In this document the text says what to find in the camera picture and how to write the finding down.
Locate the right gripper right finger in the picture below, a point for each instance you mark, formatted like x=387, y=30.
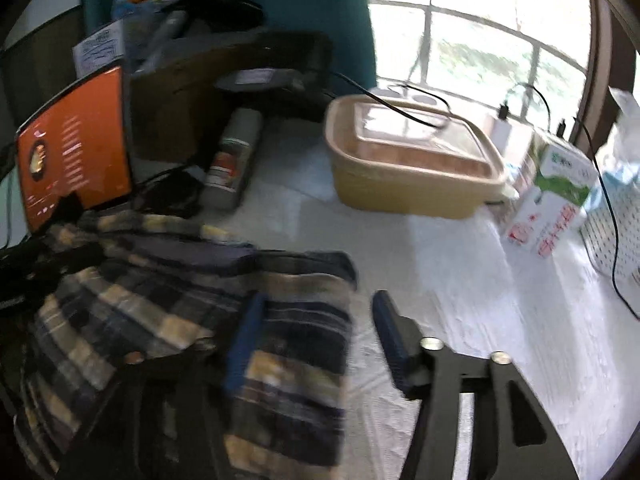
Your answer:
x=480, y=409

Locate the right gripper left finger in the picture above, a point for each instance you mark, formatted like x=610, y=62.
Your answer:
x=165, y=418

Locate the plaid flannel pants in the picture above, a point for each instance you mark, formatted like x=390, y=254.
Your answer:
x=166, y=282

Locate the white perforated storage basket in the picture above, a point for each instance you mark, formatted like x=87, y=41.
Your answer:
x=611, y=230

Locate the grey spray can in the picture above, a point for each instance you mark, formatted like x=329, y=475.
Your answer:
x=229, y=172

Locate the green white milk carton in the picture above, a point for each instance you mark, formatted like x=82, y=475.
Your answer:
x=554, y=182

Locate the beige lidded food container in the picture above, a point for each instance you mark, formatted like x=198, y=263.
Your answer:
x=403, y=157

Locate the white plastic bag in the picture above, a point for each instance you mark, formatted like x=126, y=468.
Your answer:
x=619, y=156

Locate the white usb charger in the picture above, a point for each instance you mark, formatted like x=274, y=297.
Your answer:
x=500, y=128

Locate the small white cartoon box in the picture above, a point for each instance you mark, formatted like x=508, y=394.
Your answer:
x=99, y=49

